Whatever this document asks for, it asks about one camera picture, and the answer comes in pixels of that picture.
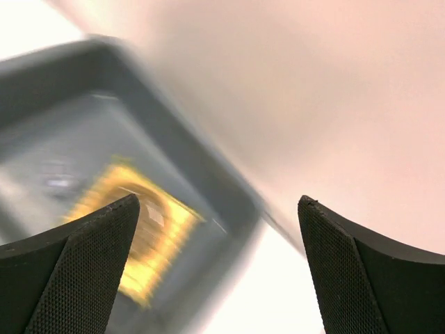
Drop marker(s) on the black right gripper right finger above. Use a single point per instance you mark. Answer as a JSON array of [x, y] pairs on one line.
[[366, 282]]

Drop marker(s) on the grey plastic bin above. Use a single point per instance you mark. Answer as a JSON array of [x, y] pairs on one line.
[[89, 101]]

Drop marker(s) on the clear glass oval dish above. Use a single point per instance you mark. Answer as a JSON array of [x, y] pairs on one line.
[[151, 220]]

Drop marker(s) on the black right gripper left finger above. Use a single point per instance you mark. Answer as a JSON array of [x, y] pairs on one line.
[[65, 280]]

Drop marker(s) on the bamboo woven mat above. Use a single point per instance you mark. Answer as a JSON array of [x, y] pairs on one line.
[[140, 278]]

